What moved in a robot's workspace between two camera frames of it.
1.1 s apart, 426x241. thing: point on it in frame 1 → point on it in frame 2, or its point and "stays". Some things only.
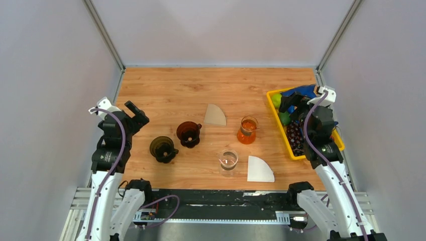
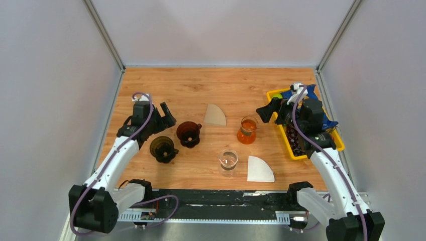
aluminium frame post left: (105, 34) stays
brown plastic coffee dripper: (188, 132) stays
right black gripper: (294, 99) → (283, 107)
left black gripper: (139, 119) → (167, 121)
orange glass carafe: (246, 134) stays
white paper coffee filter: (259, 170) stays
